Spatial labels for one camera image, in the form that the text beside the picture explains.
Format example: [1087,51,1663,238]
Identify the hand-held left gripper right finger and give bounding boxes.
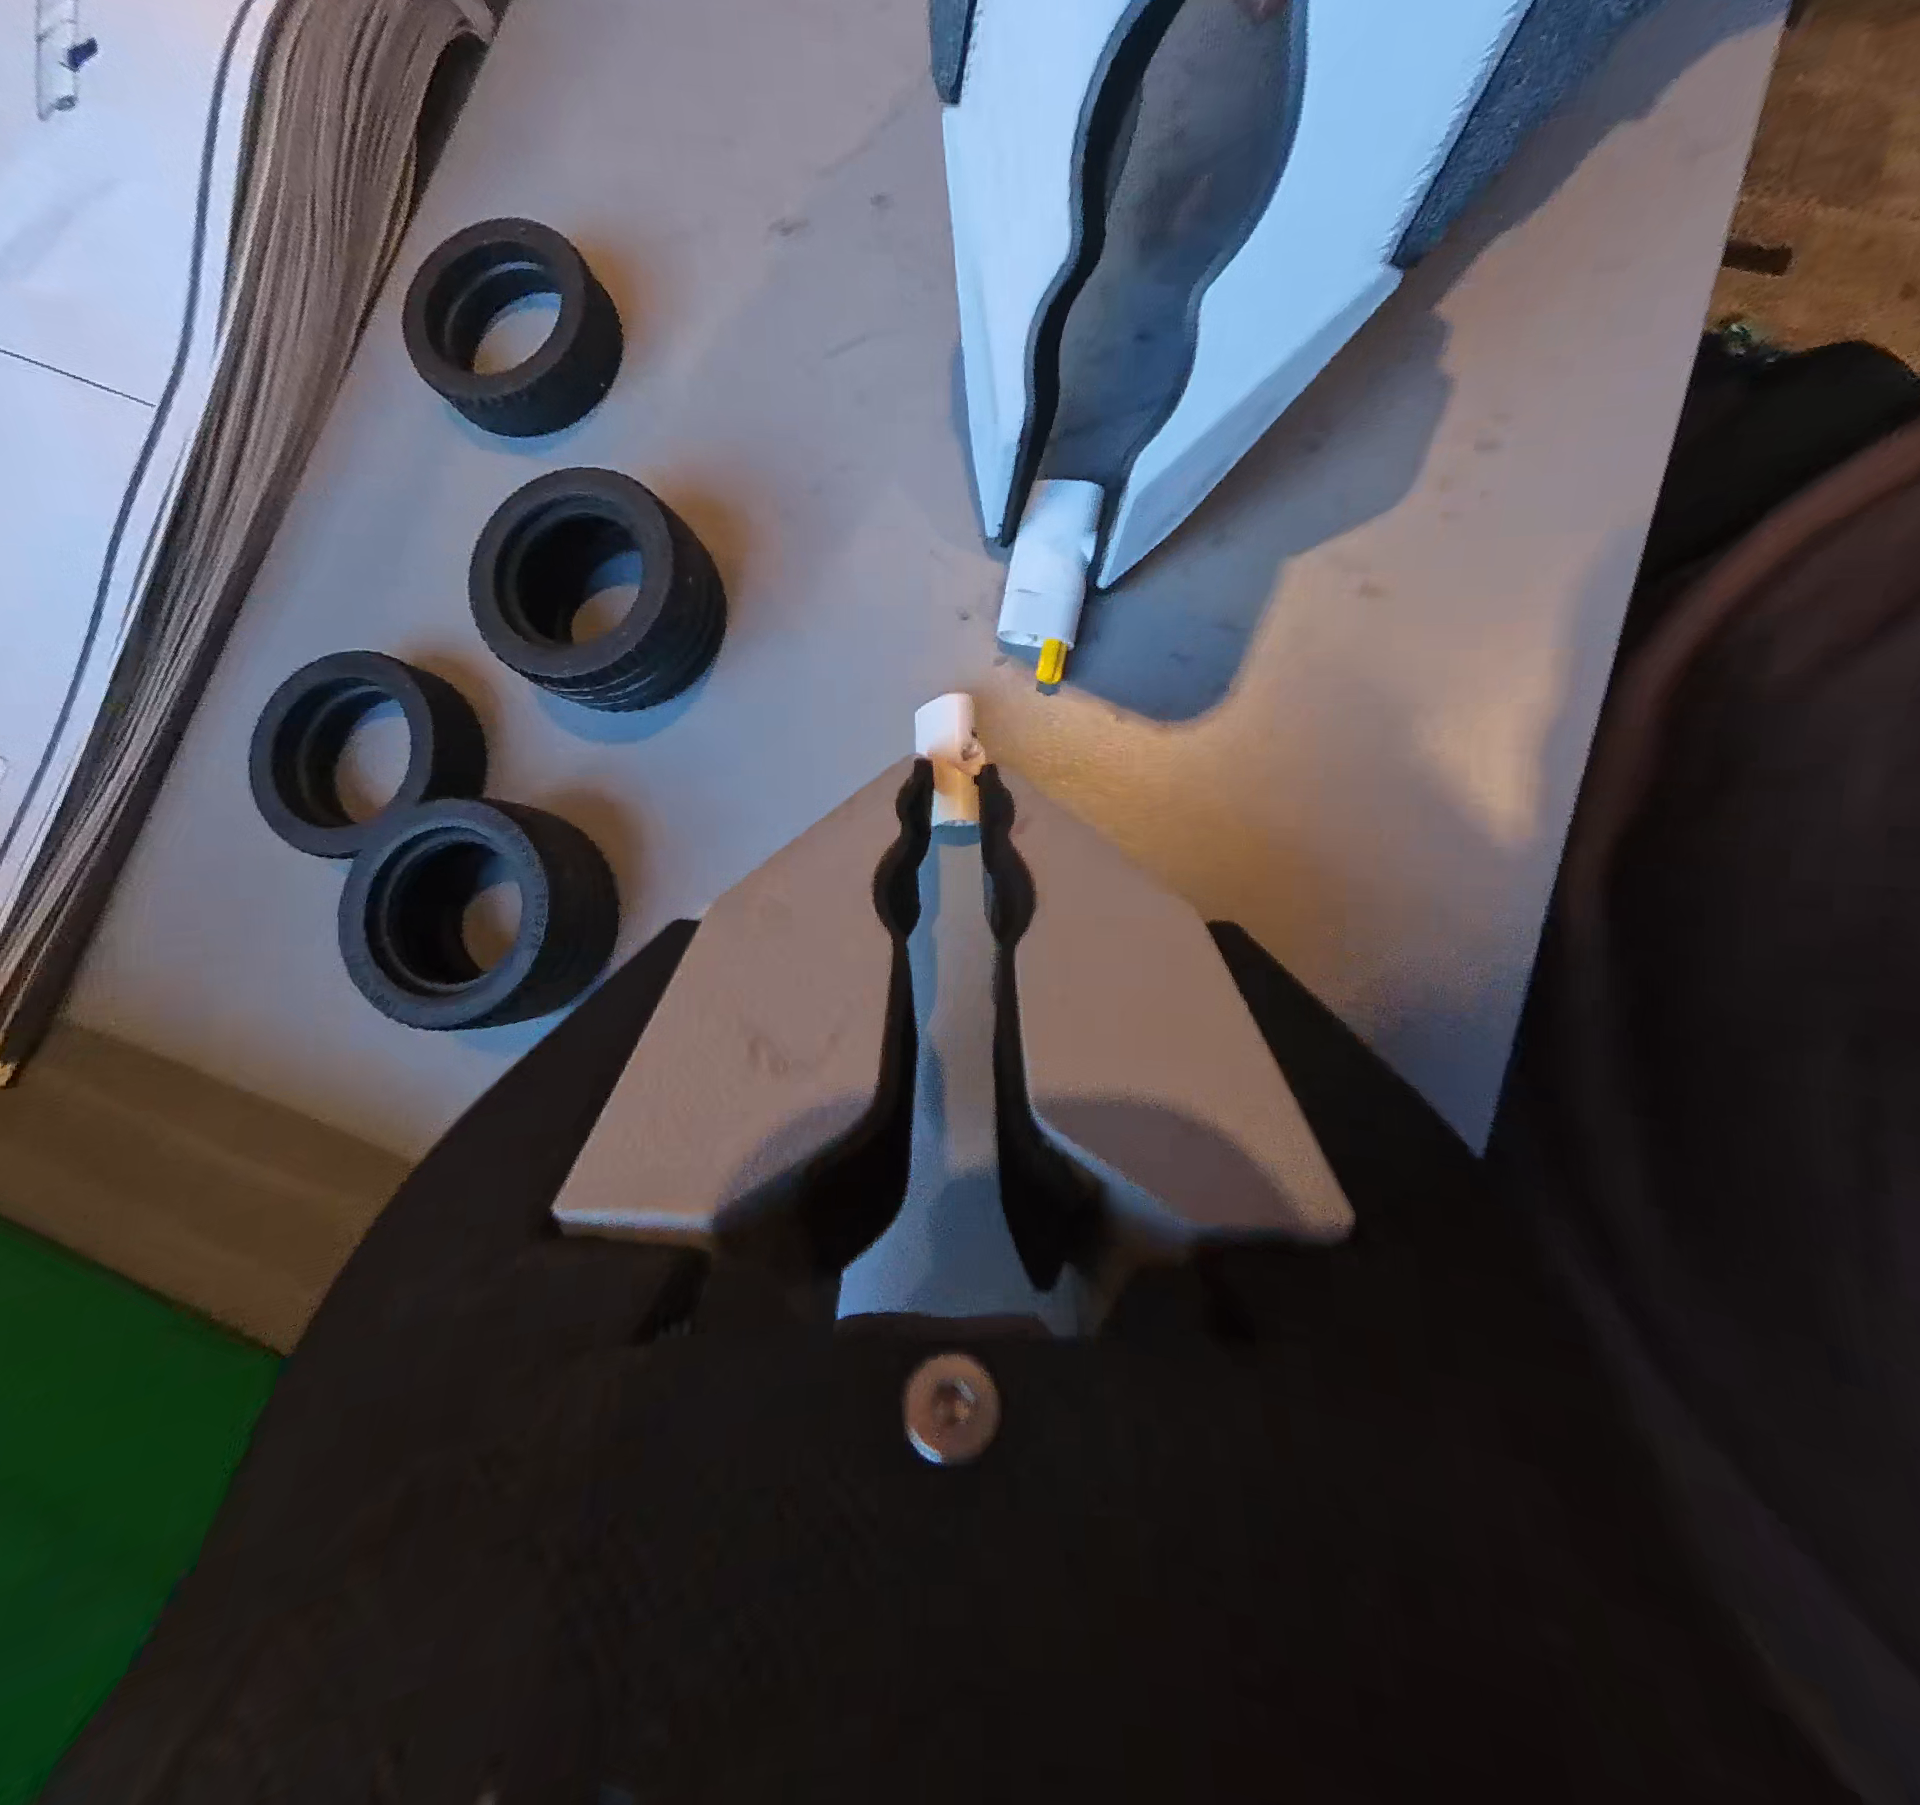
[983,764,1359,1289]

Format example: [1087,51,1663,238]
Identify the white brick connector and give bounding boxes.
[911,694,992,829]
[995,480,1106,642]

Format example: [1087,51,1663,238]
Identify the person's black pants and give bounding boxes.
[1635,334,1920,607]

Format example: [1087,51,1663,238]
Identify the green box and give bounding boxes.
[0,1219,287,1805]

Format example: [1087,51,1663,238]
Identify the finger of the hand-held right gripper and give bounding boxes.
[943,0,1208,548]
[1092,0,1602,592]

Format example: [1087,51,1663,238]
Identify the grey desk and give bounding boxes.
[0,0,1802,1357]

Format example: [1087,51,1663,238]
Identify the white instruction booklet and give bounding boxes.
[0,0,497,1088]

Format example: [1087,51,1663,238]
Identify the person's brown shirt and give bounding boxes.
[1498,426,1920,1805]

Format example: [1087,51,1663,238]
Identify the black toy tyre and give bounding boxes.
[467,468,730,714]
[248,651,486,862]
[403,217,625,439]
[337,799,619,1033]

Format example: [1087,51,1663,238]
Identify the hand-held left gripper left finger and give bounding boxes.
[552,760,936,1275]

